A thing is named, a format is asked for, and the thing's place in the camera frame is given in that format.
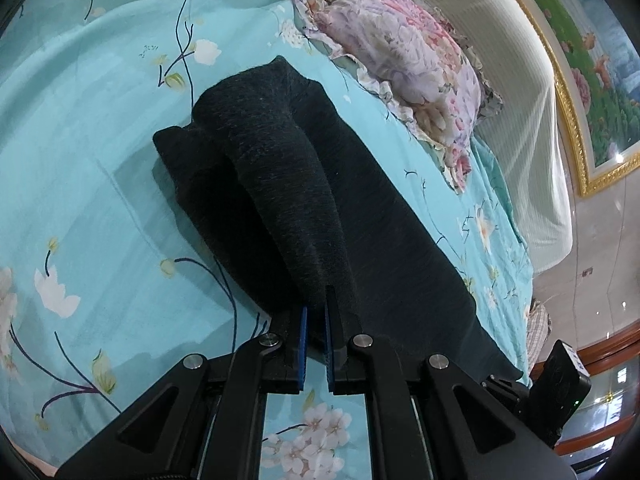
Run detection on black pants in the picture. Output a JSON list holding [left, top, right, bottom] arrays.
[[153, 58, 521, 380]]

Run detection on turquoise floral bed sheet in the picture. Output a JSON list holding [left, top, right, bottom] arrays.
[[1, 0, 533, 467]]

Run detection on white striped headboard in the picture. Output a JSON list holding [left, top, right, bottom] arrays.
[[425, 0, 573, 273]]

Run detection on pink floral pillow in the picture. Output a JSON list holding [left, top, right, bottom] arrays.
[[293, 0, 503, 192]]

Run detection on gold framed landscape painting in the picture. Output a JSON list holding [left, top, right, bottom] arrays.
[[515, 0, 639, 197]]

